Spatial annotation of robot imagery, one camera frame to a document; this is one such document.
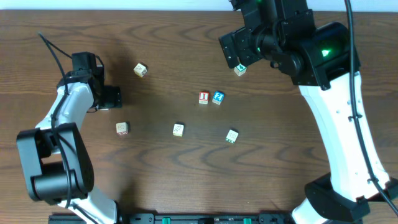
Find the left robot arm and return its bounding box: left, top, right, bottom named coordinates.
left=16, top=69, right=120, bottom=223

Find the red edged picture block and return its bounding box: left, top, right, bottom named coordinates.
left=116, top=122, right=129, bottom=136

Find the blue number 2 block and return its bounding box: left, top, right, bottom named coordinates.
left=212, top=91, right=224, bottom=105

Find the black mounting rail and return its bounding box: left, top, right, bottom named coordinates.
left=48, top=212, right=296, bottom=224

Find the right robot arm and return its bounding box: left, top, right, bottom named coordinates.
left=219, top=0, right=397, bottom=223

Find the red letter I block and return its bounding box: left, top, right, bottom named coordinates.
left=198, top=91, right=210, bottom=105

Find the green edged plain block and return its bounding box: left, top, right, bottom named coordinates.
left=226, top=129, right=239, bottom=144

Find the yellow edged plain block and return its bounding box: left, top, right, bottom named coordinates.
left=172, top=123, right=184, bottom=137

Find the yellow picture block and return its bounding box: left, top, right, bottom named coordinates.
left=134, top=63, right=147, bottom=77

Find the green number 4 block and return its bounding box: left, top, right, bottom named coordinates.
left=234, top=64, right=247, bottom=77

